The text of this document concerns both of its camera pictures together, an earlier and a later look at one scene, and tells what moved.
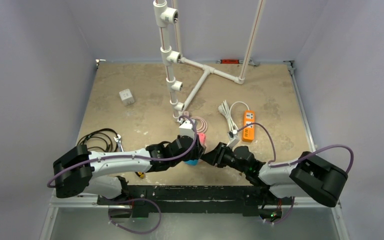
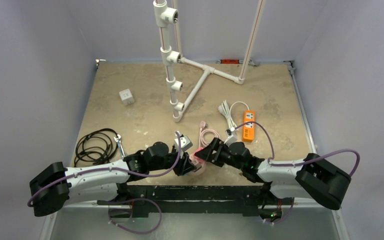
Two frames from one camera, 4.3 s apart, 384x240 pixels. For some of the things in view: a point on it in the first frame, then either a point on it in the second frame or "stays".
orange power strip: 248,135 stays
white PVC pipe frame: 163,15 stays
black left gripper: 197,151 to 184,165
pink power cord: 204,125 to 202,142
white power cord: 225,110 stays
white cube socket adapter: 126,97 stays
